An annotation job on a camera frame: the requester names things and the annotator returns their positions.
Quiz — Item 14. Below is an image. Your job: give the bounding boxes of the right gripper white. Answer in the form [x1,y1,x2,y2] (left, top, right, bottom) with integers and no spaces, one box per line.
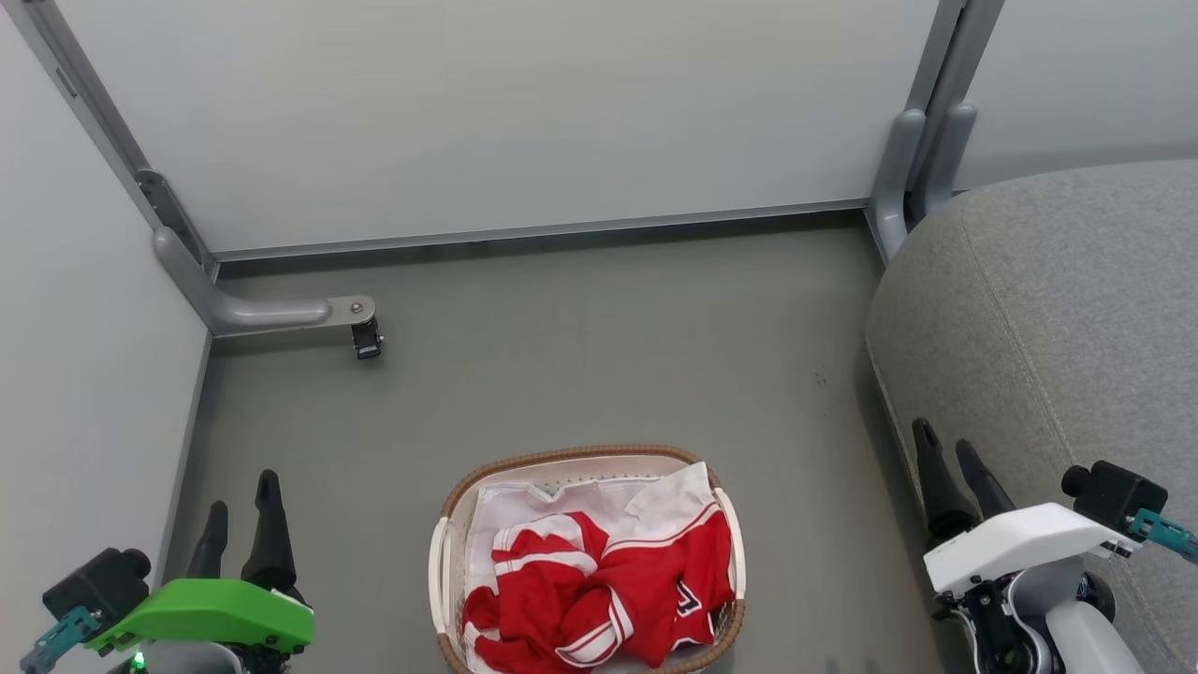
[912,418,1144,674]

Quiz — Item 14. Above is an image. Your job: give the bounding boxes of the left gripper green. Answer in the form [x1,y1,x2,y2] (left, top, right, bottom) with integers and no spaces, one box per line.
[86,470,315,656]

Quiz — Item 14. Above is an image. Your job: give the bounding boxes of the red white sports jersey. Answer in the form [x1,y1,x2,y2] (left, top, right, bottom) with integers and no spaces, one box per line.
[461,501,738,674]

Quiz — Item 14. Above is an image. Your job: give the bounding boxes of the grey fabric sofa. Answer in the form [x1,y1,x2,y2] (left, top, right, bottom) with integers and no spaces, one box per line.
[865,158,1198,674]

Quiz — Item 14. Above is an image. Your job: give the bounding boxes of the white laundry basket brown rim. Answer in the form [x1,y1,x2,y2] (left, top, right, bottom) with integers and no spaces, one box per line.
[428,444,748,674]

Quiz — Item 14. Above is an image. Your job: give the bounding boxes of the grey partition foot bar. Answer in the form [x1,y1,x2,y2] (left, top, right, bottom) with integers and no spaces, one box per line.
[153,225,377,339]

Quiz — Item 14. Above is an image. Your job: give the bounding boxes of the white garment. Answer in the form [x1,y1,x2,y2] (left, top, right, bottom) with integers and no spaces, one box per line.
[463,461,720,674]

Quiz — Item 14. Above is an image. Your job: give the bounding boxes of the grey partition post double foot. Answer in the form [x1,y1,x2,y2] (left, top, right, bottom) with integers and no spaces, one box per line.
[865,0,1008,265]

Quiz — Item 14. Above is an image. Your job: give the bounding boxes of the grey partition bottom rail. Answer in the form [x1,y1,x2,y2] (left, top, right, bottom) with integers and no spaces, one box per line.
[211,198,873,264]

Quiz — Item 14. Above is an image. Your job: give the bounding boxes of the grey partition post with hinge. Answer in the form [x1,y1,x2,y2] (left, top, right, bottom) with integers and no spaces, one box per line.
[7,0,222,282]

